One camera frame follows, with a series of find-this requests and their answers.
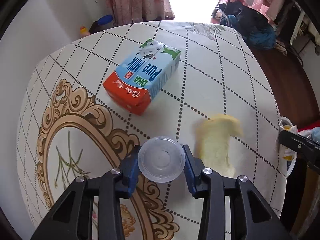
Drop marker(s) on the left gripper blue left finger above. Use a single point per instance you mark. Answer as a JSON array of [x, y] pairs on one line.
[[129, 174]]

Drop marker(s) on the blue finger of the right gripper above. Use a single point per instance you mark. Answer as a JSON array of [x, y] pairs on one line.
[[306, 147]]

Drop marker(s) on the blue and black clothes pile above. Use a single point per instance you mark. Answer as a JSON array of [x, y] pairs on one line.
[[249, 23]]

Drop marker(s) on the yellow fruit peel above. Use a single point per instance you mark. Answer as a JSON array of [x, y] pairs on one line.
[[212, 142]]

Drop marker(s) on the blue lid plastic jar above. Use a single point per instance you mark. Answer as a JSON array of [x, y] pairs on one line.
[[105, 22]]

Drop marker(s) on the light blue bed blanket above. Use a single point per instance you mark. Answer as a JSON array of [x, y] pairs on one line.
[[315, 134]]

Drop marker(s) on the white yellow wrapper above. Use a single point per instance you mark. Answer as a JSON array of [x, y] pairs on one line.
[[285, 138]]

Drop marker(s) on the patterned white tablecloth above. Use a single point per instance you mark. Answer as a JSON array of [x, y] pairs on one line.
[[72, 137]]

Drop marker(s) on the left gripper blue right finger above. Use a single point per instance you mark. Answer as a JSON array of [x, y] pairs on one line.
[[193, 174]]

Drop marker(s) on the clear plastic cup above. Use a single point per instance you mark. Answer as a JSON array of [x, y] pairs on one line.
[[161, 159]]

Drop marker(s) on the white round trash bin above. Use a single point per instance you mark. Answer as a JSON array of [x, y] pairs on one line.
[[284, 152]]

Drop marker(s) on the pink floral curtain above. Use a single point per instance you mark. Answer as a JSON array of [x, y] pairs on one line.
[[135, 11]]

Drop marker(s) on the blue milk carton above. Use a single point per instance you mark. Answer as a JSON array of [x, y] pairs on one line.
[[139, 78]]

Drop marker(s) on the orange cap bottle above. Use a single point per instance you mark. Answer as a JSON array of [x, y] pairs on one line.
[[84, 32]]

